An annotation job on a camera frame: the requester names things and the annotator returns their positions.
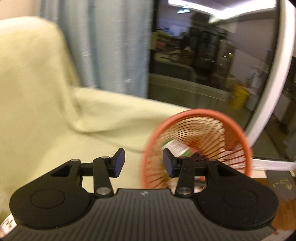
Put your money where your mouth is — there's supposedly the orange wire basket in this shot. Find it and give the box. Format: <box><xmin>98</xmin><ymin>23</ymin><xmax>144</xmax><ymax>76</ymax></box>
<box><xmin>142</xmin><ymin>109</ymin><xmax>253</xmax><ymax>194</ymax></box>

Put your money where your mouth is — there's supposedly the dark book with gold print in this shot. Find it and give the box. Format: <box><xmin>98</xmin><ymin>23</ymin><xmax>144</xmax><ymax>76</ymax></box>
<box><xmin>265</xmin><ymin>170</ymin><xmax>296</xmax><ymax>202</ymax></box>

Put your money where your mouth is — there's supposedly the green and white box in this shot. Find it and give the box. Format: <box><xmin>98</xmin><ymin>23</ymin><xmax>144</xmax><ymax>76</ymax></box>
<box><xmin>161</xmin><ymin>139</ymin><xmax>195</xmax><ymax>158</ymax></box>

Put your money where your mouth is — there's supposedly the light blue curtain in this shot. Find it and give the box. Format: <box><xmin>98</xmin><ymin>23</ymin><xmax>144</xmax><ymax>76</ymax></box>
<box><xmin>38</xmin><ymin>0</ymin><xmax>153</xmax><ymax>99</ymax></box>

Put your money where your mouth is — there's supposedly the cream covered sofa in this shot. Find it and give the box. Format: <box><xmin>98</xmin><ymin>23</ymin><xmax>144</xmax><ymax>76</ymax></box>
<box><xmin>0</xmin><ymin>16</ymin><xmax>192</xmax><ymax>209</ymax></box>

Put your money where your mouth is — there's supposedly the dark glass window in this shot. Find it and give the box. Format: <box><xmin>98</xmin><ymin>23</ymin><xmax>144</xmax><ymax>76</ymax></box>
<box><xmin>147</xmin><ymin>0</ymin><xmax>278</xmax><ymax>160</ymax></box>

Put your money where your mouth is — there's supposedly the yellow bucket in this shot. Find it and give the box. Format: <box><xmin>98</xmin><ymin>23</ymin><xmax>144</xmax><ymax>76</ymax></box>
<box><xmin>229</xmin><ymin>84</ymin><xmax>250</xmax><ymax>111</ymax></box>

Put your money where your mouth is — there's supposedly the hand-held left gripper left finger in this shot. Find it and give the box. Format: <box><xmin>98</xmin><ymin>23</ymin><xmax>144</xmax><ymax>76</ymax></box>
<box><xmin>50</xmin><ymin>148</ymin><xmax>126</xmax><ymax>198</ymax></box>

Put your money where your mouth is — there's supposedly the white window frame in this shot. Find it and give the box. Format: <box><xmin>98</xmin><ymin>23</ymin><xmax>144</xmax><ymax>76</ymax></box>
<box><xmin>245</xmin><ymin>0</ymin><xmax>296</xmax><ymax>171</ymax></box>

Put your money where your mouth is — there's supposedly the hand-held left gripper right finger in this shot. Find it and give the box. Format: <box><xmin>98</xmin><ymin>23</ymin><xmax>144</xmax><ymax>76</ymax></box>
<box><xmin>162</xmin><ymin>148</ymin><xmax>250</xmax><ymax>197</ymax></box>

